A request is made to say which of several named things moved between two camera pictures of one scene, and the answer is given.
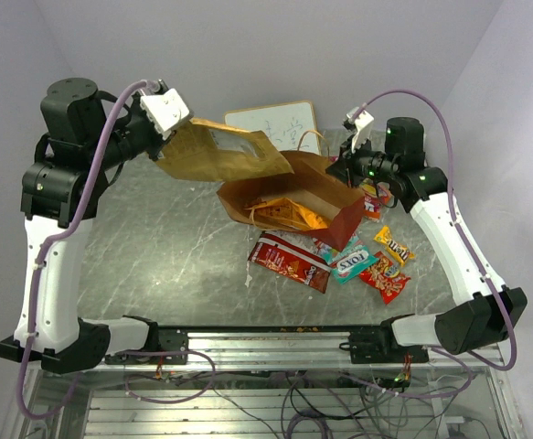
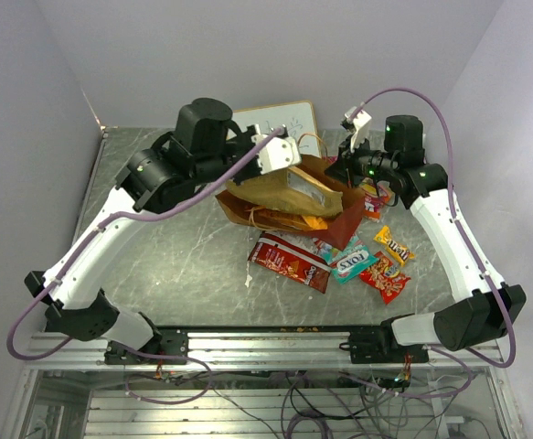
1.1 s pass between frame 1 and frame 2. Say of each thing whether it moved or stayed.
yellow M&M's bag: stayed
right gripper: stayed
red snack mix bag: stayed
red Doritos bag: stayed
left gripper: moved
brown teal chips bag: moved
